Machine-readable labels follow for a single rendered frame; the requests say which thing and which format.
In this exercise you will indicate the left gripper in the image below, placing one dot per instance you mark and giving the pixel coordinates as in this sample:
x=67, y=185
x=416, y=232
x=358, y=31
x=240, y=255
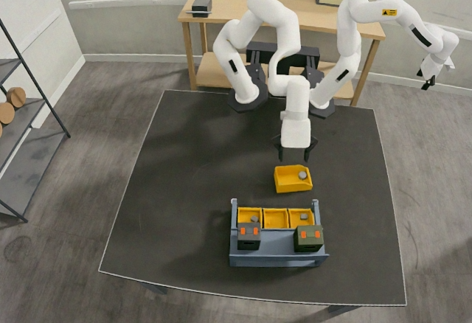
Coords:
x=430, y=69

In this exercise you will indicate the grey metal disc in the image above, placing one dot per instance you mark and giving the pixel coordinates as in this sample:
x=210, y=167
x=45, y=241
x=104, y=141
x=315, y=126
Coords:
x=302, y=175

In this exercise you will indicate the yellow bin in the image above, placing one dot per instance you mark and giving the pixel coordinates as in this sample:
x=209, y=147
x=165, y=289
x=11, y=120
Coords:
x=294, y=217
x=290, y=182
x=275, y=218
x=245, y=214

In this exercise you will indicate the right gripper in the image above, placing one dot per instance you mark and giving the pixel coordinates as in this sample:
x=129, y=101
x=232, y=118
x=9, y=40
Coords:
x=295, y=133

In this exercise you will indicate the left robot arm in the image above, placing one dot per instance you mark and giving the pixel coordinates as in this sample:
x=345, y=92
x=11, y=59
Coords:
x=431, y=38

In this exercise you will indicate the dark green tool case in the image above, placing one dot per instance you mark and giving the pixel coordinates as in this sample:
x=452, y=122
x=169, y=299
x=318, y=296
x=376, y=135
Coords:
x=308, y=238

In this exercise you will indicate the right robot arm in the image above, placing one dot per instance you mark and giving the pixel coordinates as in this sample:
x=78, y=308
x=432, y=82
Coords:
x=241, y=32

